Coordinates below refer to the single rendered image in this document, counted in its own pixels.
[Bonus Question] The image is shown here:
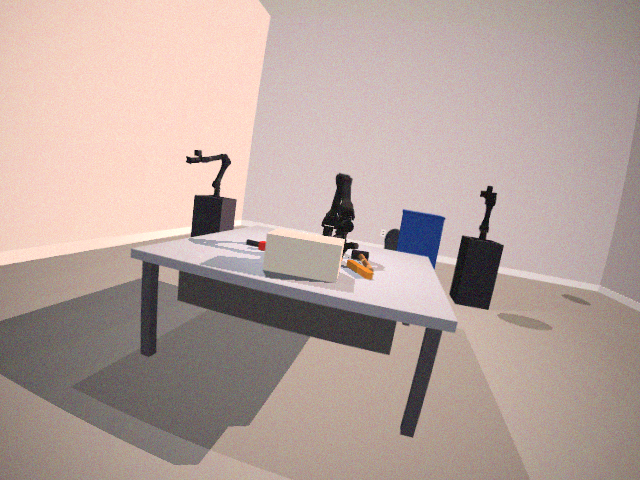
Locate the beige rectangular box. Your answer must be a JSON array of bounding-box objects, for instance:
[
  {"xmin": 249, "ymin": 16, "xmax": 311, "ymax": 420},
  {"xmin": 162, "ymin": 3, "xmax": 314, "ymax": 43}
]
[{"xmin": 262, "ymin": 228, "xmax": 345, "ymax": 283}]

